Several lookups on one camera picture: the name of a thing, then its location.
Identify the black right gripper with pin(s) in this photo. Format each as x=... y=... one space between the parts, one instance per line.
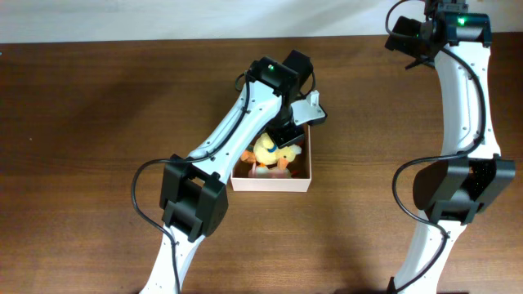
x=424 y=59

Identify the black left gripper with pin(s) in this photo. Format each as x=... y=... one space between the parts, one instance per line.
x=283 y=141

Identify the yellow plush duck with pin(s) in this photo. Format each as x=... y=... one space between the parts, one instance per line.
x=265 y=152

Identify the white duck toy pink hat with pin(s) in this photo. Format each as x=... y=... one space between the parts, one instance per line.
x=263 y=172

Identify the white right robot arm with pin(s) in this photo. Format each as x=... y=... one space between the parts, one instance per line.
x=470 y=172

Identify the pink square wooden box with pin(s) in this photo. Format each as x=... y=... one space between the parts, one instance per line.
x=301 y=169

